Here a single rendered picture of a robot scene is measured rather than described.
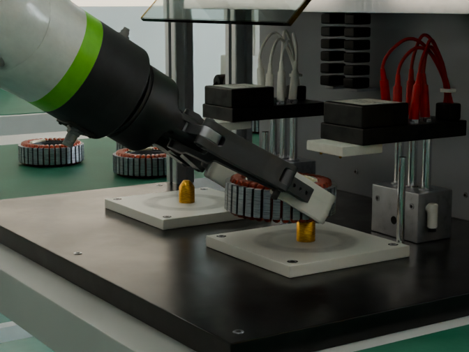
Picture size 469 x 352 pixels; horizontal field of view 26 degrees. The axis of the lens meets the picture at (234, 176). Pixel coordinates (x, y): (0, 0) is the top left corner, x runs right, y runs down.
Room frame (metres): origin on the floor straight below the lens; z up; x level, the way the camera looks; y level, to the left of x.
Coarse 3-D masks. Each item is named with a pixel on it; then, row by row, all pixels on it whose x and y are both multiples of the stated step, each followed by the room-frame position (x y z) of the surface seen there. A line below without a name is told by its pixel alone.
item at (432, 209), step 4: (428, 204) 1.06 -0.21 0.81; (432, 204) 1.05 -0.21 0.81; (436, 204) 1.05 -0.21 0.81; (428, 208) 1.05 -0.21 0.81; (432, 208) 1.05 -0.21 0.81; (436, 208) 1.05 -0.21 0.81; (428, 212) 1.05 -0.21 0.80; (432, 212) 1.05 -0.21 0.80; (436, 212) 1.05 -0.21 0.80; (428, 216) 1.05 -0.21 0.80; (432, 216) 1.05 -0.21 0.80; (436, 216) 1.05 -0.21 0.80; (428, 220) 1.05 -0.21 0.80; (432, 220) 1.05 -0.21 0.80; (436, 220) 1.05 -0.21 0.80; (428, 224) 1.05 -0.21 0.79; (432, 224) 1.05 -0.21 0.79; (436, 224) 1.05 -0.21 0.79; (432, 228) 1.05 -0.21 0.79
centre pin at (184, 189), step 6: (186, 180) 1.22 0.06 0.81; (180, 186) 1.22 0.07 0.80; (186, 186) 1.21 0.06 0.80; (192, 186) 1.22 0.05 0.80; (180, 192) 1.22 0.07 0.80; (186, 192) 1.21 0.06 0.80; (192, 192) 1.22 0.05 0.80; (180, 198) 1.22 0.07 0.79; (186, 198) 1.21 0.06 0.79; (192, 198) 1.22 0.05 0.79
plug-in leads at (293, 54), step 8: (272, 32) 1.32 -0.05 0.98; (280, 40) 1.31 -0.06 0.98; (288, 40) 1.30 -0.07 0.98; (296, 40) 1.30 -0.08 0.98; (272, 48) 1.29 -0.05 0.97; (288, 48) 1.32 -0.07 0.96; (296, 48) 1.29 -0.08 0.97; (272, 56) 1.29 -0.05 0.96; (296, 56) 1.29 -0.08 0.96; (280, 64) 1.28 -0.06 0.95; (296, 64) 1.29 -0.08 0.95; (264, 72) 1.31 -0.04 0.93; (280, 72) 1.27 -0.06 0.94; (296, 72) 1.29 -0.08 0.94; (264, 80) 1.31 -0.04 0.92; (272, 80) 1.29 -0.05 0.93; (280, 80) 1.27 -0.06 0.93; (296, 80) 1.29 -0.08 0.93; (280, 88) 1.27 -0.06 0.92; (288, 88) 1.33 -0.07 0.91; (296, 88) 1.29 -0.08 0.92; (304, 88) 1.33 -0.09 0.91; (280, 96) 1.27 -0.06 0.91; (288, 96) 1.29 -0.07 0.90; (296, 96) 1.29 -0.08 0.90; (304, 96) 1.33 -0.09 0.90
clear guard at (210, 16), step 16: (160, 0) 0.98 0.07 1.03; (176, 0) 0.96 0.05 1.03; (192, 0) 0.93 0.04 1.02; (208, 0) 0.91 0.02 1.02; (224, 0) 0.89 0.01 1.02; (240, 0) 0.87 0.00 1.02; (256, 0) 0.85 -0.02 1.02; (272, 0) 0.83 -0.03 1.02; (288, 0) 0.81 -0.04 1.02; (304, 0) 0.79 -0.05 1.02; (144, 16) 0.98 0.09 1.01; (160, 16) 0.95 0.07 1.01; (176, 16) 0.93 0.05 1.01; (192, 16) 0.91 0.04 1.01; (208, 16) 0.88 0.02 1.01; (224, 16) 0.86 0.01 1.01; (240, 16) 0.84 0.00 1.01; (256, 16) 0.82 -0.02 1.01; (272, 16) 0.81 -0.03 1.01; (288, 16) 0.79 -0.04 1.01
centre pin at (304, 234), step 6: (306, 222) 1.01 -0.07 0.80; (312, 222) 1.01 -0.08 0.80; (300, 228) 1.01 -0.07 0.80; (306, 228) 1.01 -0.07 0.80; (312, 228) 1.01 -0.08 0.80; (300, 234) 1.01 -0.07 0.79; (306, 234) 1.01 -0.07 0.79; (312, 234) 1.01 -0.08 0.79; (300, 240) 1.01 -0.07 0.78; (306, 240) 1.01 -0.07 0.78; (312, 240) 1.01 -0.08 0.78
